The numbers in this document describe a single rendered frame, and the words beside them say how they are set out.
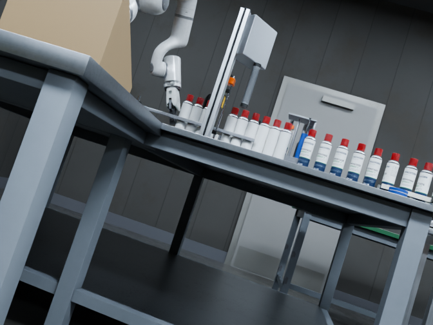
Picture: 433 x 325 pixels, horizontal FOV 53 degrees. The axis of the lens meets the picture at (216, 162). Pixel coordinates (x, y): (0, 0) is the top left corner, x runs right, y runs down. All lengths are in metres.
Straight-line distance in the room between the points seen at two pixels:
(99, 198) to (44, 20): 0.58
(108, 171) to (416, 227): 0.98
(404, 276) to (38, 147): 1.06
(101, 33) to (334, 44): 4.16
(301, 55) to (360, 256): 2.29
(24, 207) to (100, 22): 0.56
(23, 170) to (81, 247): 0.69
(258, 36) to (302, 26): 3.19
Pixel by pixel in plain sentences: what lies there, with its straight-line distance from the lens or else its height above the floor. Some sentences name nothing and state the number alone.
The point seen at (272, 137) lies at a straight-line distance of 2.00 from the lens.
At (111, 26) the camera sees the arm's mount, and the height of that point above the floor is 0.99.
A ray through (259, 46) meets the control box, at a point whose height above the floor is 1.36.
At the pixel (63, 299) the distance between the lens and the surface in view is 1.57.
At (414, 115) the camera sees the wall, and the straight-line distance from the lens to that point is 5.15.
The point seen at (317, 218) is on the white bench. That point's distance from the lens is 3.16.
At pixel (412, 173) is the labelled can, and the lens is 2.04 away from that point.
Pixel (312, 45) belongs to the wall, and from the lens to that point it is 5.13.
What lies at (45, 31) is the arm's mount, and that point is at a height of 0.93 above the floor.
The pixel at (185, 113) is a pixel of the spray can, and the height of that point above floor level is 0.99.
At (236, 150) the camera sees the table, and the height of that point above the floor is 0.81.
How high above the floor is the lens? 0.66
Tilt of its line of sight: 4 degrees up
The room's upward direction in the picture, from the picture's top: 18 degrees clockwise
